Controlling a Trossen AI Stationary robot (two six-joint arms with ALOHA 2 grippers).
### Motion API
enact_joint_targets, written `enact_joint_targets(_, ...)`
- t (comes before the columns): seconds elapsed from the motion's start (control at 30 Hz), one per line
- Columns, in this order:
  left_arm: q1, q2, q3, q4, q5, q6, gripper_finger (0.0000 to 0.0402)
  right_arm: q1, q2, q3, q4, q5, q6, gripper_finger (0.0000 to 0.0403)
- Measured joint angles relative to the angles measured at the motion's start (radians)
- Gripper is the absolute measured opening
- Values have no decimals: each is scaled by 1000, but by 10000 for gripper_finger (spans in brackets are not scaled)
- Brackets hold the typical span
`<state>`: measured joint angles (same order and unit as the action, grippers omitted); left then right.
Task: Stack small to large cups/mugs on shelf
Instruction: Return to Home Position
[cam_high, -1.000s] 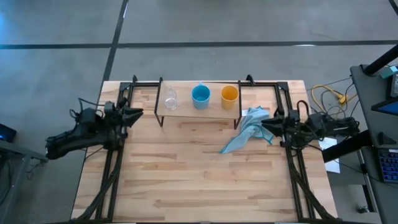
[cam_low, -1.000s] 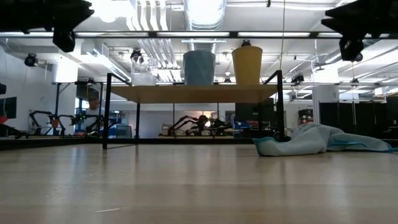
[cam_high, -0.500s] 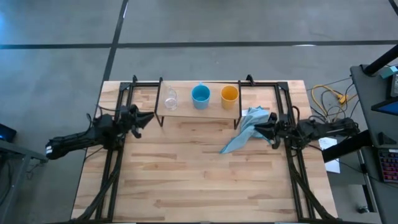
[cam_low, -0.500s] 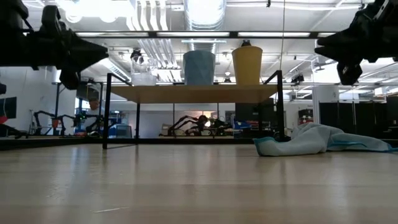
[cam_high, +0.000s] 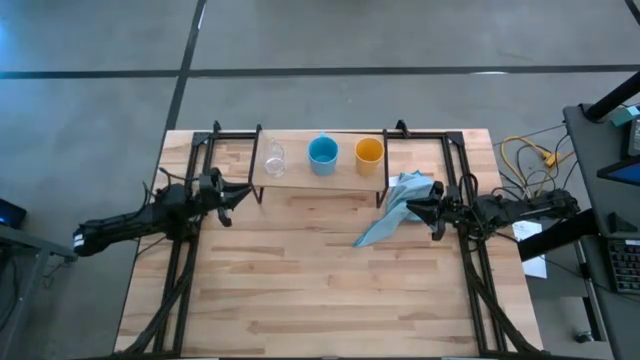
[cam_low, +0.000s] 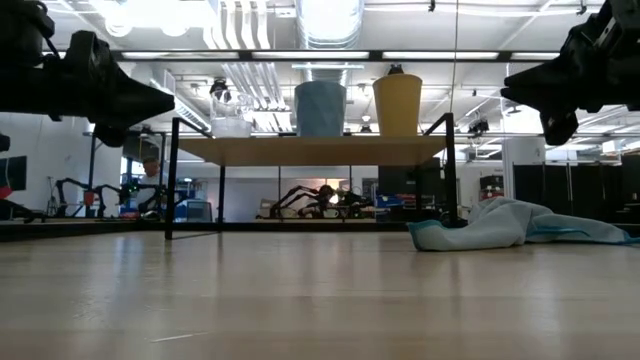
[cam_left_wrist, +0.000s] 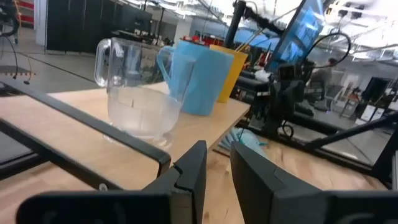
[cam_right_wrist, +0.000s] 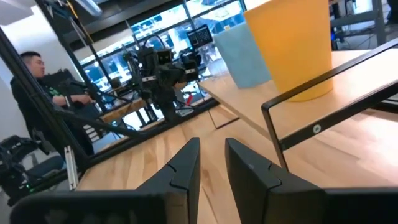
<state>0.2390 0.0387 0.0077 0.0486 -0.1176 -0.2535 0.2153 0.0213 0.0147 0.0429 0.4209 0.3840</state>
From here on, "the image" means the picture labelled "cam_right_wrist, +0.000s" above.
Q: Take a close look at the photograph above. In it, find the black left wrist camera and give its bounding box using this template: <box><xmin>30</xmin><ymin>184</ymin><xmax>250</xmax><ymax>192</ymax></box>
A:
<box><xmin>155</xmin><ymin>49</ymin><xmax>174</xmax><ymax>66</ymax></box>

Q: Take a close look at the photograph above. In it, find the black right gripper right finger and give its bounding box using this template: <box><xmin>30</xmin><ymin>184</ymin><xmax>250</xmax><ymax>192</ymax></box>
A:
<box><xmin>224</xmin><ymin>138</ymin><xmax>328</xmax><ymax>224</ymax></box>

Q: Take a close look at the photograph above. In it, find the person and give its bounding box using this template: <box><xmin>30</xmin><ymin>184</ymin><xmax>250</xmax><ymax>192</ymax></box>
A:
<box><xmin>9</xmin><ymin>50</ymin><xmax>104</xmax><ymax>157</ymax></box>

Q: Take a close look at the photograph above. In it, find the silver aluminium bar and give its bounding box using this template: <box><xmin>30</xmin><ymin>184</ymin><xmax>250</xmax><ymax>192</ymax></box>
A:
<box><xmin>63</xmin><ymin>145</ymin><xmax>79</xmax><ymax>192</ymax></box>

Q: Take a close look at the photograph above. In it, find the yellow plastic cup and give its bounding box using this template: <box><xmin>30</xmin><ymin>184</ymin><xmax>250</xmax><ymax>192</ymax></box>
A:
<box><xmin>243</xmin><ymin>0</ymin><xmax>335</xmax><ymax>103</ymax></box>

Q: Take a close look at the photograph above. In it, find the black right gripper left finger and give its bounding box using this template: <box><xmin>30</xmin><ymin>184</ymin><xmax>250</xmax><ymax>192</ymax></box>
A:
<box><xmin>136</xmin><ymin>137</ymin><xmax>202</xmax><ymax>224</ymax></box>

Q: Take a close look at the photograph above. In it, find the black computer monitor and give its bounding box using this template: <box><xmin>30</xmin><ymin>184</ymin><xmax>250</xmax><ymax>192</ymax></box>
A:
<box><xmin>186</xmin><ymin>24</ymin><xmax>215</xmax><ymax>50</ymax></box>

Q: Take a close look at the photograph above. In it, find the blue plastic cup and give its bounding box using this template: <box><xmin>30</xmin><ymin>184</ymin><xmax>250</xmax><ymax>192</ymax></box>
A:
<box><xmin>212</xmin><ymin>21</ymin><xmax>273</xmax><ymax>90</ymax></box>

